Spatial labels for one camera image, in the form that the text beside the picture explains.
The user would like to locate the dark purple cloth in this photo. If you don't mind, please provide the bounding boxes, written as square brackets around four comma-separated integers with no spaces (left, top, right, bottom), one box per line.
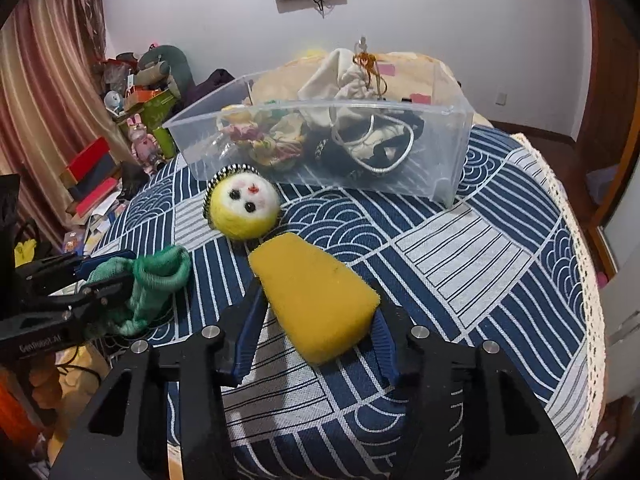
[185,69,236,112]

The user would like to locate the green plush toy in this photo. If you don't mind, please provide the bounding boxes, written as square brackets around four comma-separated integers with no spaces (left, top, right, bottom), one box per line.
[137,45,194,107]

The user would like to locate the yellow felt doll head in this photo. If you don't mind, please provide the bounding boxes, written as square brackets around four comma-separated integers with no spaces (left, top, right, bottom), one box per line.
[204,162,284,242]

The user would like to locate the green knitted sock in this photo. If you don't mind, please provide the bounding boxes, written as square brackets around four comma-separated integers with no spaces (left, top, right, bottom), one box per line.
[82,246,192,338]

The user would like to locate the white drawstring bag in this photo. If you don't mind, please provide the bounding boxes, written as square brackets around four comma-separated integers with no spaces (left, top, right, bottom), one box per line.
[298,48,397,133]

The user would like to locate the black cloth with white cord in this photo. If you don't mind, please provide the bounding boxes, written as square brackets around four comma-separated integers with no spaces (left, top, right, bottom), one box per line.
[305,110,427,179]

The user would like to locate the pink striped curtain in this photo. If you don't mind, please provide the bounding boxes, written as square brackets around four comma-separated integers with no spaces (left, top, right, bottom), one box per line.
[0,0,132,247]

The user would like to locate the pink bunny figure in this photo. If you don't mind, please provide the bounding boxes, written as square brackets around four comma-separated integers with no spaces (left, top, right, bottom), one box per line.
[127,114,164,167]

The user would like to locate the yellow rubber glove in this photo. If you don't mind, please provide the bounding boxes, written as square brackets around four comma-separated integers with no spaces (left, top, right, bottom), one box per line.
[14,236,40,267]

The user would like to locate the wooden wardrobe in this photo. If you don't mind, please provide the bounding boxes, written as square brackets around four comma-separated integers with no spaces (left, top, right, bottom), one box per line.
[575,0,640,266]

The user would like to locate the floral fabric bundle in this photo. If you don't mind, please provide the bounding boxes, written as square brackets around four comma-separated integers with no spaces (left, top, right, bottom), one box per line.
[217,105,309,169]

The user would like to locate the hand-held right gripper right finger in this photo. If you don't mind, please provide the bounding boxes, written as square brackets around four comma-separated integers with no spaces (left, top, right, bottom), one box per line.
[371,308,579,480]

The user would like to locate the orange tassel charm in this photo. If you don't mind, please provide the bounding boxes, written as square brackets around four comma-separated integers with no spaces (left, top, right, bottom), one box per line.
[351,35,389,100]

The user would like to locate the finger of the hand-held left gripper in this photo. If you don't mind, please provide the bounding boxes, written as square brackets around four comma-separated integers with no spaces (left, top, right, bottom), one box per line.
[14,250,137,297]
[30,279,135,332]

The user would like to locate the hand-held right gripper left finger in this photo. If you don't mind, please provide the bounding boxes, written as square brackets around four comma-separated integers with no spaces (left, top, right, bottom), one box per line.
[47,282,267,480]

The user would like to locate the clear plastic storage bin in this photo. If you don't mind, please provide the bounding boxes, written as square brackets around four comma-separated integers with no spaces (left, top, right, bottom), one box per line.
[162,71,475,209]

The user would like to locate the yellow sponge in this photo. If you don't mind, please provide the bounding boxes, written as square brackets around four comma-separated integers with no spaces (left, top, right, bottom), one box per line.
[248,232,382,366]

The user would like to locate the blue patterned tablecloth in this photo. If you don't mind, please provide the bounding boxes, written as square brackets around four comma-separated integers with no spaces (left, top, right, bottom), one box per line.
[92,124,609,480]

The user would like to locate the green cardboard box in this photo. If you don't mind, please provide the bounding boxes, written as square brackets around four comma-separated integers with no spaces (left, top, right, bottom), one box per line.
[142,91,182,157]

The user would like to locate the red flat box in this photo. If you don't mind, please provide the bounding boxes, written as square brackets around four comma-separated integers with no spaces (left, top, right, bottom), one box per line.
[66,136,114,182]

